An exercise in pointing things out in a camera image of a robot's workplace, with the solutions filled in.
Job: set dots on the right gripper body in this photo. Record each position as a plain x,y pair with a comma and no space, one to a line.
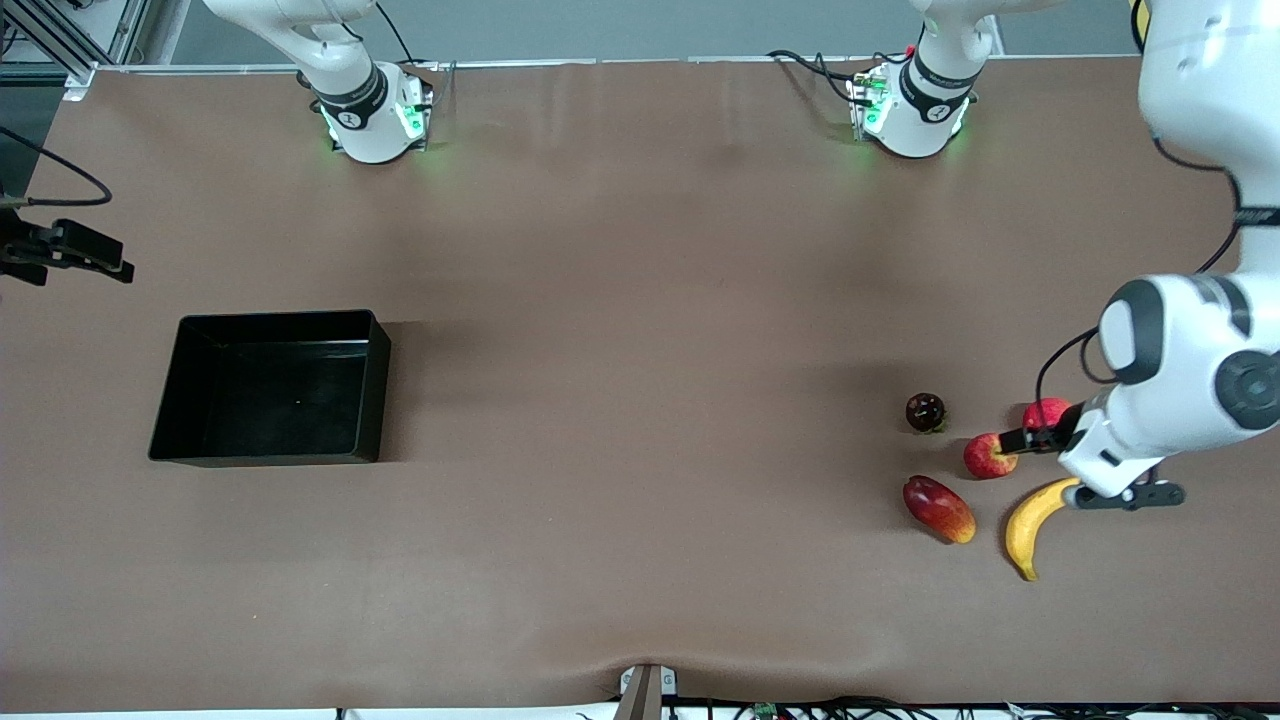
22,247

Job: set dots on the small red yellow apple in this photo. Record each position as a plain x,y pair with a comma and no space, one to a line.
988,463

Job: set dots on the yellow banana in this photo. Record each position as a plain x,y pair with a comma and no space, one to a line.
1025,525

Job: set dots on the black plastic box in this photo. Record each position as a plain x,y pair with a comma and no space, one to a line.
270,400

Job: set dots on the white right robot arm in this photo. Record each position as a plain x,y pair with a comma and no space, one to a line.
370,125

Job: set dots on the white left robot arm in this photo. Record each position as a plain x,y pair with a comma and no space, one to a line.
1200,380

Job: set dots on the round red peach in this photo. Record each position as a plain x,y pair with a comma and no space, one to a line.
1045,410

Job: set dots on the dark purple mangosteen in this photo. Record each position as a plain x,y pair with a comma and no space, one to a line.
925,412

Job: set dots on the red yellow mango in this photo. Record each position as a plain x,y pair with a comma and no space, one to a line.
938,508

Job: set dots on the brown table mat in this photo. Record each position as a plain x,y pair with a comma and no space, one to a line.
640,200

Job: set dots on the aluminium frame structure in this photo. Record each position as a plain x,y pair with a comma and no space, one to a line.
115,35

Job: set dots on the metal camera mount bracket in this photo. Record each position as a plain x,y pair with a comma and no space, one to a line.
647,692

